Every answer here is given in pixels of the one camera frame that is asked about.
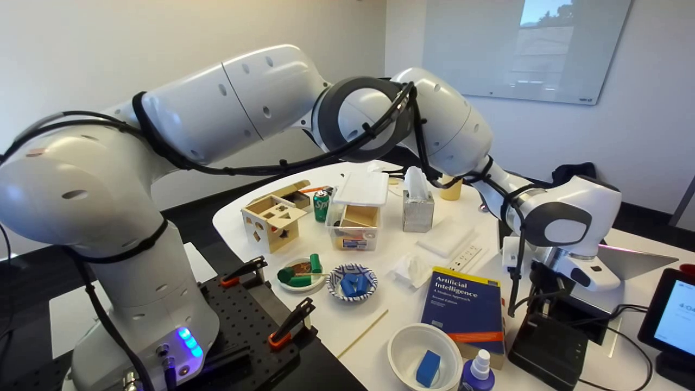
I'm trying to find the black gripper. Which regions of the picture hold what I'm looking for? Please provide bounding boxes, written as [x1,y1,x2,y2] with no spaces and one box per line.
[529,250,575,312]

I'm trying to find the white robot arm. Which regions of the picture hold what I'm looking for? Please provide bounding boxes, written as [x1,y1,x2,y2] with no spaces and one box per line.
[0,43,621,391]

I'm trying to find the black box object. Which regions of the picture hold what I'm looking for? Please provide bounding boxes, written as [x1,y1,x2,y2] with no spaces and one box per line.
[509,300,609,391]

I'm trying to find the blue book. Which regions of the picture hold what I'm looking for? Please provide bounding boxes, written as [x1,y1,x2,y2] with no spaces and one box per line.
[422,267,505,354]

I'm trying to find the small blue cap bottle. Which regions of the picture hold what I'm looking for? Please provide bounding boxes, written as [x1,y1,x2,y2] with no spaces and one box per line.
[459,350,495,391]

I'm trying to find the small tablet display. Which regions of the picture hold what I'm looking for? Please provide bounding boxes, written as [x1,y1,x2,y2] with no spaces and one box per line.
[638,270,695,391]

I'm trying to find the white napkin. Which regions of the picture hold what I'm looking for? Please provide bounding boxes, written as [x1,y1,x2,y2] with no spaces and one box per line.
[393,255,432,288]

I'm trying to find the white bowl blue block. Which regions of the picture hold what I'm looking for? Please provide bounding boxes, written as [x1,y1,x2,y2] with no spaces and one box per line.
[386,323,462,391]

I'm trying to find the tissue box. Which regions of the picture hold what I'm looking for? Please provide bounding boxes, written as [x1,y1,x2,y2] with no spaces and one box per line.
[401,166,435,233]

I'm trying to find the patterned bowl blue blocks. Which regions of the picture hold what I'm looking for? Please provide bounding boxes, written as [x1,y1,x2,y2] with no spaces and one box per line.
[328,264,378,303]

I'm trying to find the clear plastic container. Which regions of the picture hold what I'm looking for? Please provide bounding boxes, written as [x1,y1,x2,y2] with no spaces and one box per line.
[328,203,380,251]

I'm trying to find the white container lid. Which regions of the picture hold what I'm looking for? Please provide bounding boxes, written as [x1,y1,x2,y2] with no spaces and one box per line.
[335,172,388,206]

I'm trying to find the whiteboard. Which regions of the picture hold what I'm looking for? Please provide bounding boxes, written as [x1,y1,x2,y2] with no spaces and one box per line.
[423,0,635,106]

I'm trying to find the green can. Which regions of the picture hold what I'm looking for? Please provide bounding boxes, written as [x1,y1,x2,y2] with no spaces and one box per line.
[312,191,330,223]

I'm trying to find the plate with green blocks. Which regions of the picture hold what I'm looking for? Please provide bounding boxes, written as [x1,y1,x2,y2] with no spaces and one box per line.
[276,253,325,292]

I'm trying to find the orange black clamp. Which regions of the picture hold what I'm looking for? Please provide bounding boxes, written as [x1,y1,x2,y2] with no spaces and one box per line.
[220,255,267,288]
[267,297,315,350]

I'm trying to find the wooden shape sorter box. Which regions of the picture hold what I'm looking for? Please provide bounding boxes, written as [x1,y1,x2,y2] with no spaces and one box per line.
[241,181,310,253]

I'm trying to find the black mounting base plate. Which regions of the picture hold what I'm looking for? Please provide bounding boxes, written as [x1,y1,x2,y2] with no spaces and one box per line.
[129,259,367,391]

